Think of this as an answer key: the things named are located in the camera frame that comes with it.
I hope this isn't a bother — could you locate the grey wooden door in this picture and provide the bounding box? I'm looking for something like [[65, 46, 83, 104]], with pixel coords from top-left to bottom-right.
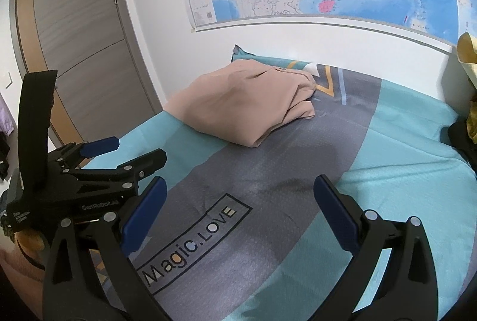
[[9, 0, 165, 146]]

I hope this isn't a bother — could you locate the person's left hand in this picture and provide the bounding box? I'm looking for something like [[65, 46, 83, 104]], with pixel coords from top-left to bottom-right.
[[17, 229, 47, 253]]

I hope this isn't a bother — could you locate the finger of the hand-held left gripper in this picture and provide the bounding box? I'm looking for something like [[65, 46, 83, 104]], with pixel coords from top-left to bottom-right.
[[48, 136, 120, 169], [71, 148, 167, 192]]

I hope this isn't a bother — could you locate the cream yellow garment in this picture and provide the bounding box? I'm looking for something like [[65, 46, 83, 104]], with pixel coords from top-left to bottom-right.
[[456, 32, 477, 76]]

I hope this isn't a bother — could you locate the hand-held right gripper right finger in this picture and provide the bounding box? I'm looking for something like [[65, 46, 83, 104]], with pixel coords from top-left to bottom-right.
[[314, 174, 440, 321]]

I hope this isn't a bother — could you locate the purple cloth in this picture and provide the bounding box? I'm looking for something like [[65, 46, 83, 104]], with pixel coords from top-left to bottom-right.
[[0, 94, 14, 137]]

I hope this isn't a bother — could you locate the person's left forearm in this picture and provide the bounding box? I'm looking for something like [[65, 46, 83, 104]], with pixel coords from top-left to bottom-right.
[[0, 248, 47, 310]]

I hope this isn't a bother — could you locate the pink jacket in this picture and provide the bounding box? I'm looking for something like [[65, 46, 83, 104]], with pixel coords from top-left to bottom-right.
[[163, 59, 317, 148]]

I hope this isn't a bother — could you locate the dark garment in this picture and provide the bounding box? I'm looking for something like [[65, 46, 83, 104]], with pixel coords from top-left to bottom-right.
[[440, 118, 477, 165]]

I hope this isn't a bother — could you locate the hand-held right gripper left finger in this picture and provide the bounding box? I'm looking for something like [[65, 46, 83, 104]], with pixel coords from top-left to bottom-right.
[[42, 176, 168, 321]]

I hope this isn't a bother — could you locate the black cloth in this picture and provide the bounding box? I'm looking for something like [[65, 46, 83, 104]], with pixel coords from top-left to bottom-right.
[[0, 137, 10, 182]]

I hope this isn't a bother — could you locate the teal grey printed bed sheet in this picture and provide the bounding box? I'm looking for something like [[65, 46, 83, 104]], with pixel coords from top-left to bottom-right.
[[80, 44, 477, 321]]

